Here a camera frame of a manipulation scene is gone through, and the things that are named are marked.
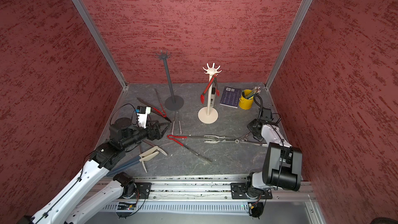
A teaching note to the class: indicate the aluminium corner post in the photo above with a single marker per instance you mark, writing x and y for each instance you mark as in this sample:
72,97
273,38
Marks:
297,21
85,15

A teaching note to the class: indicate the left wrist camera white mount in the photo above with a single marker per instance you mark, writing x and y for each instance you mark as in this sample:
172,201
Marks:
142,115

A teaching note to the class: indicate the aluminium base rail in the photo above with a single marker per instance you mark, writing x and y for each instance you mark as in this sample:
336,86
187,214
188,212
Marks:
211,194

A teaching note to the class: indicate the bundle of pencils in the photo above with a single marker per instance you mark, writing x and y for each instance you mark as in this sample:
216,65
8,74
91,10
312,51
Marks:
256,90

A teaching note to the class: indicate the white black stapler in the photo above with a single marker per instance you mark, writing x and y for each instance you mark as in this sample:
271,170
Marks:
213,95

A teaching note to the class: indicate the cream utensil rack stand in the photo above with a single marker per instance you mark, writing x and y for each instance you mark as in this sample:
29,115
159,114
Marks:
208,114

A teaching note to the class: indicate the scalloped steel serving tongs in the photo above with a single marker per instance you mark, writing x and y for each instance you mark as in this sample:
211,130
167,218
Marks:
214,139

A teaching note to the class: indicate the red looped long steel tongs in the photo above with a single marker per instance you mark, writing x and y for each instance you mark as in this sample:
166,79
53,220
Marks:
176,139

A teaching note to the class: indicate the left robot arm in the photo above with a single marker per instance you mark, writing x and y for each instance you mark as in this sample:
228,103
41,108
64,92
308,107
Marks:
99,181

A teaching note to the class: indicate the aluminium corner post right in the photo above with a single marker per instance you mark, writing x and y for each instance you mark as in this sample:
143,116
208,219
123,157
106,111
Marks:
297,21

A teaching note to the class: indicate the purple book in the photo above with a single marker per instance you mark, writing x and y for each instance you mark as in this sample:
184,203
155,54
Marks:
230,97

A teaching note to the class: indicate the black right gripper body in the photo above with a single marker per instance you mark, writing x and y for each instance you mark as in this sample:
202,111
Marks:
252,126

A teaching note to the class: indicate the yellow metal pencil bucket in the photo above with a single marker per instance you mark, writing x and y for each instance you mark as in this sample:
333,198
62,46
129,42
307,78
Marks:
245,103

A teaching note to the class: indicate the dark grey utensil rack stand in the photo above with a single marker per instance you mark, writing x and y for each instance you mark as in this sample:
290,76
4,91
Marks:
174,102

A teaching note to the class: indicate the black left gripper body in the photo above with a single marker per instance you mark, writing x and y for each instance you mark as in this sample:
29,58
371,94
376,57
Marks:
150,135

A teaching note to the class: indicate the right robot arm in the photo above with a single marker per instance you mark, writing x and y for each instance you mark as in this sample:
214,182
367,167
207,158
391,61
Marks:
282,165

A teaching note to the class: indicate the cream blue handled tongs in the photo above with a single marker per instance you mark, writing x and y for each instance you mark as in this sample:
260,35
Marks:
141,158

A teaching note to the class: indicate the pink handled tweezers tongs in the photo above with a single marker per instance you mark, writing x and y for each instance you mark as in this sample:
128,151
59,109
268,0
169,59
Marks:
176,124

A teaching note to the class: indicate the aluminium corner post left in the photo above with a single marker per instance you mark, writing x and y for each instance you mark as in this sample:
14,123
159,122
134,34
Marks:
85,15

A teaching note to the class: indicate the small red silicone tongs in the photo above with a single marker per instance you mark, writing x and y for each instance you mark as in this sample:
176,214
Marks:
212,80

